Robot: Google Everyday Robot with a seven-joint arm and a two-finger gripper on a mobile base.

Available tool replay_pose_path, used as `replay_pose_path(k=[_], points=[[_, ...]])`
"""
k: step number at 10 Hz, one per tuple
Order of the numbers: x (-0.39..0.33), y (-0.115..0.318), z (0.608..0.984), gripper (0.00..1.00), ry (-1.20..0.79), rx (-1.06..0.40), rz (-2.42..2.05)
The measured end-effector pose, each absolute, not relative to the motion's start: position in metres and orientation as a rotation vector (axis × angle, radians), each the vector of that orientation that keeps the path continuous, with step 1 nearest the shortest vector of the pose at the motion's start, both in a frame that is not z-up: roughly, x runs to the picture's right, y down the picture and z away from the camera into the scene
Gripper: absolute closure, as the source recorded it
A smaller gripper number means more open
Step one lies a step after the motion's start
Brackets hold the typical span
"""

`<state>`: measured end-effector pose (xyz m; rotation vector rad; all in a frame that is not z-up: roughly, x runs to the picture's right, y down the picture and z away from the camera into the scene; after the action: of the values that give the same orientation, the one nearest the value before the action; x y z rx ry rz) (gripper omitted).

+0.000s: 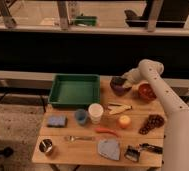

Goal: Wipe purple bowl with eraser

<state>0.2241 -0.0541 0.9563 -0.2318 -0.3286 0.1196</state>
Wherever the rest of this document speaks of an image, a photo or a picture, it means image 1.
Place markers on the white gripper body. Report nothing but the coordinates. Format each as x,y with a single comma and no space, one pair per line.
132,77

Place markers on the purple bowl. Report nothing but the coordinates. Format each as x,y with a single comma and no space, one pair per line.
116,85

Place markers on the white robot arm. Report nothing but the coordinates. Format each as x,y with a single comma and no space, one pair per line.
176,142

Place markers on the red bowl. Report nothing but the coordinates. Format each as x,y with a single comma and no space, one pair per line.
146,93

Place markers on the banana peel toy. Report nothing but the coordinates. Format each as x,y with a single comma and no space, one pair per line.
116,109

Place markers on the orange round fruit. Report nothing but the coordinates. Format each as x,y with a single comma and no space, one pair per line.
124,121

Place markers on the dark grape bunch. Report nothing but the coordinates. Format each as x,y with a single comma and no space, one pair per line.
152,122

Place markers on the white paper cup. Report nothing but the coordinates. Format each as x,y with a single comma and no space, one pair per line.
95,111

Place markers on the orange carrot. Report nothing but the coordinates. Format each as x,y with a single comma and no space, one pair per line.
106,130

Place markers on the blue plastic cup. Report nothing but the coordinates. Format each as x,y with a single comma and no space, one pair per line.
81,116

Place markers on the green plastic tray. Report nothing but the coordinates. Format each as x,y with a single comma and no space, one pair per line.
74,90

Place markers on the black object on shelf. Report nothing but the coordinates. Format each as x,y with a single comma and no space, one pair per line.
169,14

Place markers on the blue grey cloth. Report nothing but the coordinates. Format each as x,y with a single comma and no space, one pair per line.
109,148

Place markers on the green box on shelf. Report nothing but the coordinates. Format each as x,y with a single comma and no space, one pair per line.
85,20

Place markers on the blue sponge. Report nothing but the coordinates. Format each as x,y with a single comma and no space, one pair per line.
57,121

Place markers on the metal spoon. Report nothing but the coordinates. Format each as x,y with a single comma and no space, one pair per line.
74,138

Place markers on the small metal cup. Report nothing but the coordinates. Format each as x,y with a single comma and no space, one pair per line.
46,146

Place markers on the black handled tool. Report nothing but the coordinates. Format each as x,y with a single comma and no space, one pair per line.
151,148

